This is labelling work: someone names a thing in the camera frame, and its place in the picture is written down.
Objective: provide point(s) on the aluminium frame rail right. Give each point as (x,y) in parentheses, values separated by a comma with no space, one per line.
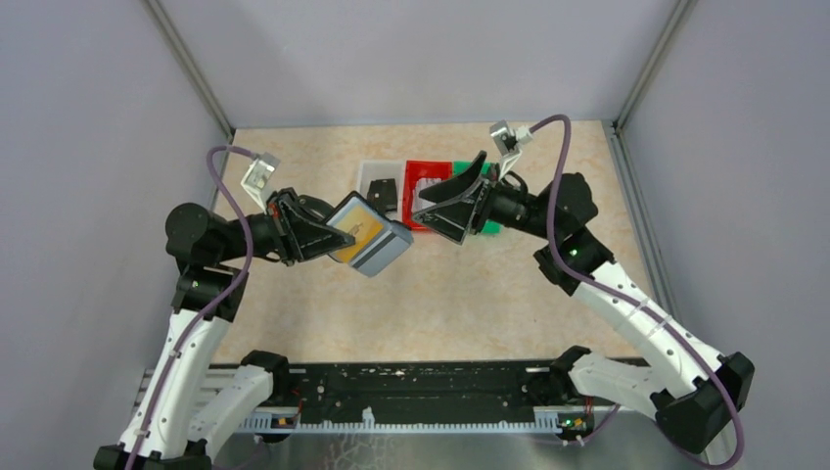
(642,222)

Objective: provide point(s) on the aluminium frame rail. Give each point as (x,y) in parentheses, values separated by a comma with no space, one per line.
(188,64)
(642,222)

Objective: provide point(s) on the green plastic bin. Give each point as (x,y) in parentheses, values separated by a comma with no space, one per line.
(458,167)

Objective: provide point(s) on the gold credit card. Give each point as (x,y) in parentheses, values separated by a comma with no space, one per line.
(357,219)

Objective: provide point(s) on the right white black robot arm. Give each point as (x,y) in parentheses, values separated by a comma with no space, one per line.
(689,389)

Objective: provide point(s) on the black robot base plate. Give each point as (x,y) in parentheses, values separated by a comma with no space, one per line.
(423,393)

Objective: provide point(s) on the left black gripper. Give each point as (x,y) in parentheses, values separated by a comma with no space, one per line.
(301,231)

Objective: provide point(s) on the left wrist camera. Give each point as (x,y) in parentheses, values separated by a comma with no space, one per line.
(256,180)

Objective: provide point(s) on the white plastic bin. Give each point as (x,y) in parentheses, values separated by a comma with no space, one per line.
(375,169)

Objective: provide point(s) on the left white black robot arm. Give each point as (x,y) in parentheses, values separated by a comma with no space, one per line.
(214,256)

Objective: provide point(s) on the black card holder in bin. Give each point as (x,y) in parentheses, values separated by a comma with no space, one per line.
(382,195)

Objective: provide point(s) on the red plastic bin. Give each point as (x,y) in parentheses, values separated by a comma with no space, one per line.
(418,176)

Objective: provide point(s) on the aluminium frame rail left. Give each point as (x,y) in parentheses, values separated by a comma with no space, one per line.
(188,64)

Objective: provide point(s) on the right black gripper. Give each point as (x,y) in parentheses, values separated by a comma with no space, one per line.
(462,208)

